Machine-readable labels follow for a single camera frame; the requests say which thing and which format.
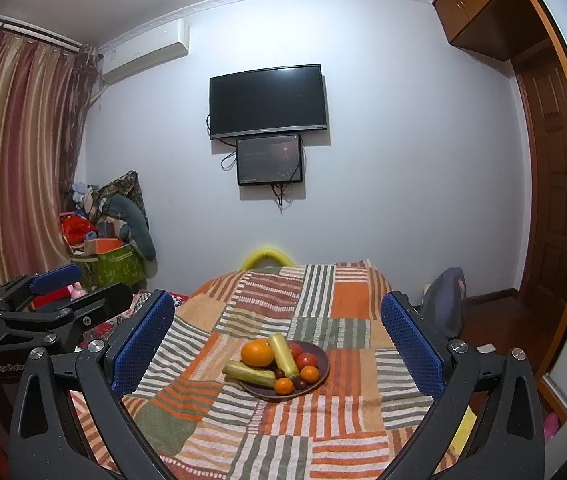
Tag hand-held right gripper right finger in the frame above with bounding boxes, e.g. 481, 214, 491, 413
380, 290, 549, 480

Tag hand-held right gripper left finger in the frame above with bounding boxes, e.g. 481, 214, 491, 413
8, 289, 176, 480

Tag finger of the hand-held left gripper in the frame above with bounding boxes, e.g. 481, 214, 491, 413
0, 264, 84, 311
0, 282, 134, 352

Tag purple plate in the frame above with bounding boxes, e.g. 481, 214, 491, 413
223, 340, 331, 403

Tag greenish yellow squash piece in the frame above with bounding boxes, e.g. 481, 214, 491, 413
222, 360, 276, 387

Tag green storage box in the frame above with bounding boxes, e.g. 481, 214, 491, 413
70, 242, 145, 292

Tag red plastic bag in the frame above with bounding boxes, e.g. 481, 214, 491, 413
60, 214, 98, 246

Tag purple backpack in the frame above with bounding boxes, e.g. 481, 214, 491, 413
421, 267, 467, 338

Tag orange box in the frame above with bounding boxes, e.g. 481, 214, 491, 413
84, 238, 125, 256

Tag grey plush toy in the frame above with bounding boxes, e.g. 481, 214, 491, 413
103, 195, 156, 261

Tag yellow foam pad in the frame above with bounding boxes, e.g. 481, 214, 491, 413
451, 405, 477, 453

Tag striped curtain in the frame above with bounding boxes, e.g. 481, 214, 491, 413
0, 22, 99, 291

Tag dark floral cushion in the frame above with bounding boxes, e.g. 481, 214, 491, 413
96, 171, 144, 221

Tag large orange with sticker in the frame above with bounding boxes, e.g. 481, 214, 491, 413
240, 339, 275, 368

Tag yellow foam tube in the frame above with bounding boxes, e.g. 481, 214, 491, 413
240, 247, 298, 272

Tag striped patchwork blanket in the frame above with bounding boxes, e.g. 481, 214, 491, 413
70, 259, 464, 480

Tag brown wooden door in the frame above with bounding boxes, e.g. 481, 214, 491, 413
513, 52, 567, 376

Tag curtain rod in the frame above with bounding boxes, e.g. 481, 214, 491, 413
0, 12, 100, 57

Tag white air conditioner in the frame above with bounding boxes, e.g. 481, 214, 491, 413
100, 16, 190, 83

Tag wooden overhead cabinet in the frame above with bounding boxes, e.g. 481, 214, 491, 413
433, 0, 554, 63

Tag black monitor cables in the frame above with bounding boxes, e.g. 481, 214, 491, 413
269, 182, 295, 212

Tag small black wall monitor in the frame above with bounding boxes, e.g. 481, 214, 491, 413
236, 133, 304, 187

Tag black wall television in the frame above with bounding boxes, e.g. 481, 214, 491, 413
208, 64, 328, 141

